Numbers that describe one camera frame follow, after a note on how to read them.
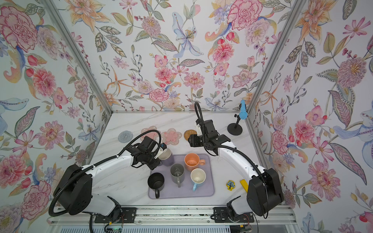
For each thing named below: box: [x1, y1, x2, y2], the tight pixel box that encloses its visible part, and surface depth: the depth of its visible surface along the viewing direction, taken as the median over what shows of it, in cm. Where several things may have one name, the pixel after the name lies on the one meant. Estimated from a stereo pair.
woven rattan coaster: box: [183, 129, 198, 141], surface depth 109 cm
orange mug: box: [184, 152, 206, 172], surface depth 88 cm
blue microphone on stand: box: [227, 99, 249, 136], surface depth 109 cm
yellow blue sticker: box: [226, 179, 236, 191], surface depth 85 cm
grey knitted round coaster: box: [118, 130, 134, 144], surface depth 109 cm
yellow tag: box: [239, 179, 249, 194], surface depth 86 cm
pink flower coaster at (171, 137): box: [161, 128, 183, 146], surface depth 109 cm
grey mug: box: [169, 163, 186, 188], surface depth 81 cm
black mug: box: [147, 172, 165, 200], surface depth 79 cm
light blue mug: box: [190, 167, 207, 192], surface depth 80 cm
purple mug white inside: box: [158, 148, 175, 167], surface depth 85 cm
